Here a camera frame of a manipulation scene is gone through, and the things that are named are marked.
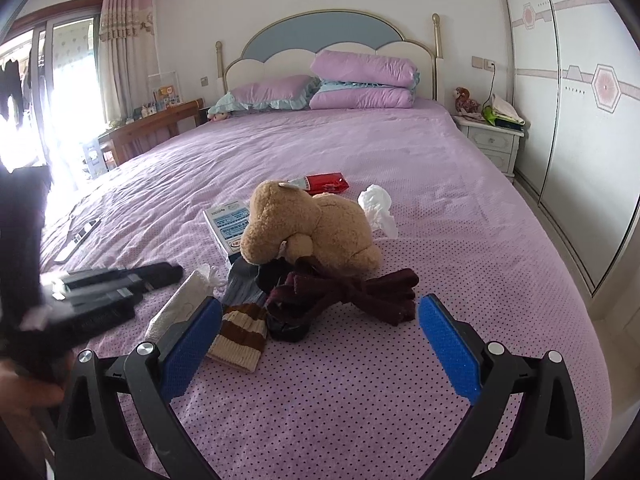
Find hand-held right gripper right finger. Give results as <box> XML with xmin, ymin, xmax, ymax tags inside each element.
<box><xmin>417</xmin><ymin>292</ymin><xmax>588</xmax><ymax>480</ymax></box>

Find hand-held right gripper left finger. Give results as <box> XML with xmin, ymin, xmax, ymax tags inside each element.
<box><xmin>52</xmin><ymin>296</ymin><xmax>223</xmax><ymax>480</ymax></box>

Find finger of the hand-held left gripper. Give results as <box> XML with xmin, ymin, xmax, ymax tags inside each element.
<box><xmin>62</xmin><ymin>262</ymin><xmax>184</xmax><ymax>292</ymax></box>
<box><xmin>50</xmin><ymin>285</ymin><xmax>147</xmax><ymax>335</ymax></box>

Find white tissue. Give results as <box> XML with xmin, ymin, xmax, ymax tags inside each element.
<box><xmin>357</xmin><ymin>184</ymin><xmax>399</xmax><ymax>240</ymax></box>

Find red snack packet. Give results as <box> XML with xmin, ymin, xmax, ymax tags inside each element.
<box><xmin>285</xmin><ymin>172</ymin><xmax>348</xmax><ymax>196</ymax></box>

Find person's left hand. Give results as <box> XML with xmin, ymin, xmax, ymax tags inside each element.
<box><xmin>0</xmin><ymin>360</ymin><xmax>66</xmax><ymax>417</ymax></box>

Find white plastic packet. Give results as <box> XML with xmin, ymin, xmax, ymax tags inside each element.
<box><xmin>145</xmin><ymin>264</ymin><xmax>223</xmax><ymax>346</ymax></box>

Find brown cream striped sock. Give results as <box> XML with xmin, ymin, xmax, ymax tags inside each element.
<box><xmin>206</xmin><ymin>302</ymin><xmax>269</xmax><ymax>373</ymax></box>

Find grey remote control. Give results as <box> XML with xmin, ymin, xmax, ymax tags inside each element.
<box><xmin>54</xmin><ymin>217</ymin><xmax>102</xmax><ymax>263</ymax></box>

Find dark grey sock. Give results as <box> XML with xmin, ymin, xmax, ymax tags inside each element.
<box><xmin>222</xmin><ymin>257</ymin><xmax>273</xmax><ymax>308</ymax></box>

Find maroon knotted socks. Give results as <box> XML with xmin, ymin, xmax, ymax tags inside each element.
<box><xmin>265</xmin><ymin>267</ymin><xmax>418</xmax><ymax>326</ymax></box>

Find white and blue box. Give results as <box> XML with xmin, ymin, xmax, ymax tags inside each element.
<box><xmin>202</xmin><ymin>201</ymin><xmax>251</xmax><ymax>266</ymax></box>

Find black sock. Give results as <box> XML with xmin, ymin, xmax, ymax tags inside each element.
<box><xmin>267</xmin><ymin>310</ymin><xmax>311</xmax><ymax>343</ymax></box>

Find bed with purple bedspread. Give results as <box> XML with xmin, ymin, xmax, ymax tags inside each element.
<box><xmin>37</xmin><ymin>10</ymin><xmax>613</xmax><ymax>480</ymax></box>

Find wooden desk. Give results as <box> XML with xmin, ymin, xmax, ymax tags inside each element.
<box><xmin>97</xmin><ymin>99</ymin><xmax>206</xmax><ymax>167</ymax></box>

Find tan teddy bear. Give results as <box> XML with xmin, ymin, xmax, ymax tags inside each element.
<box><xmin>240</xmin><ymin>179</ymin><xmax>383</xmax><ymax>276</ymax></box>

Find dark hanging cloth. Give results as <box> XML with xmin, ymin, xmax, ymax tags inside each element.
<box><xmin>0</xmin><ymin>59</ymin><xmax>26</xmax><ymax>126</ymax></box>

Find sliding glass door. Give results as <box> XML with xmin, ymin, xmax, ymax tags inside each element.
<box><xmin>0</xmin><ymin>0</ymin><xmax>103</xmax><ymax>196</ymax></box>

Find clear display case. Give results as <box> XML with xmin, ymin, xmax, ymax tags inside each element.
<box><xmin>147</xmin><ymin>71</ymin><xmax>182</xmax><ymax>111</ymax></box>

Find white nightstand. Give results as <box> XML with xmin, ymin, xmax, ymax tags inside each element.
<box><xmin>451</xmin><ymin>114</ymin><xmax>526</xmax><ymax>178</ymax></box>

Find purple pillow blue ruffle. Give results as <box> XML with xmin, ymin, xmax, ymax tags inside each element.
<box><xmin>207</xmin><ymin>75</ymin><xmax>321</xmax><ymax>116</ymax></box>

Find pink curtain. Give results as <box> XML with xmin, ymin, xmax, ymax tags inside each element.
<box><xmin>97</xmin><ymin>0</ymin><xmax>161</xmax><ymax>126</ymax></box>

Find white papers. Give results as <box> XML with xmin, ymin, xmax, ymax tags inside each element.
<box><xmin>487</xmin><ymin>92</ymin><xmax>526</xmax><ymax>126</ymax></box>

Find brown plush toy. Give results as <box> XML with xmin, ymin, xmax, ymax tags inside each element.
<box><xmin>452</xmin><ymin>86</ymin><xmax>481</xmax><ymax>116</ymax></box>

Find white sliding door wardrobe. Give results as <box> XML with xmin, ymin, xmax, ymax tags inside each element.
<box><xmin>495</xmin><ymin>0</ymin><xmax>640</xmax><ymax>301</ymax></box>

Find lower purple pillow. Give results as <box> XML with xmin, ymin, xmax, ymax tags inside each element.
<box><xmin>309</xmin><ymin>81</ymin><xmax>418</xmax><ymax>110</ymax></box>

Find top purple pillow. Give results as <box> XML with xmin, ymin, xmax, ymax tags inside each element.
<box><xmin>310</xmin><ymin>50</ymin><xmax>421</xmax><ymax>88</ymax></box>

